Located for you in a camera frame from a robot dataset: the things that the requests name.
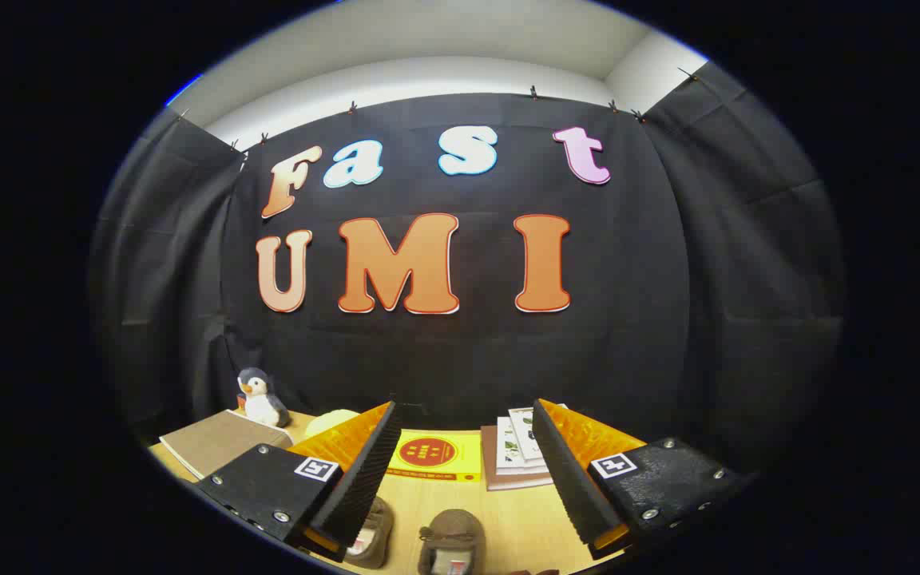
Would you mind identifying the brown fabric storage box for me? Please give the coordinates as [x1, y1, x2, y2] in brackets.
[159, 410, 293, 480]

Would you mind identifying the yellow book with red circle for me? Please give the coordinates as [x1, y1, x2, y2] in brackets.
[386, 430, 482, 482]

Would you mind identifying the brown book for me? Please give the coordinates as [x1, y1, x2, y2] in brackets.
[482, 425, 554, 491]

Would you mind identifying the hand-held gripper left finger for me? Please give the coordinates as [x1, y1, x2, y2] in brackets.
[195, 402, 403, 562]

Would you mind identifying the brown fuzzy shoe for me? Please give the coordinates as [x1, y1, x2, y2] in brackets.
[344, 497, 395, 569]
[418, 510, 486, 575]

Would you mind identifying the white book with plant print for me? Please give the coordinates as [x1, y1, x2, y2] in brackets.
[496, 415, 546, 468]

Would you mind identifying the penguin plush toy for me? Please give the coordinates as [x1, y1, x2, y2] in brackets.
[236, 367, 291, 428]

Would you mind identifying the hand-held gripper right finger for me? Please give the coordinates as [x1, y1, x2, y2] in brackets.
[532, 399, 756, 560]

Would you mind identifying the white book with floral cover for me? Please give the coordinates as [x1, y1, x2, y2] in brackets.
[508, 405, 569, 462]

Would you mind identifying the yellow round plush cushion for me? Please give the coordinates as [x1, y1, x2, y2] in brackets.
[306, 410, 361, 438]

